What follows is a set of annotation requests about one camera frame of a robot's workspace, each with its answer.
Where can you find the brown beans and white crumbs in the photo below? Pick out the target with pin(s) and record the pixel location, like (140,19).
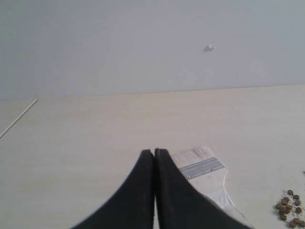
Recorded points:
(289,208)

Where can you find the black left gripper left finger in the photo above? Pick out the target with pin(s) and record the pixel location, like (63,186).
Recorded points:
(132,205)

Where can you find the small white wall plug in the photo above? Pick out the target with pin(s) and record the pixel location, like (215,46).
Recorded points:
(209,48)

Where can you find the white paint brush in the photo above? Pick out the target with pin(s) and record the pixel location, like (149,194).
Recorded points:
(207,174)

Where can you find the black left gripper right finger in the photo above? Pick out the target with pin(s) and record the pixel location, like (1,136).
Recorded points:
(180,206)

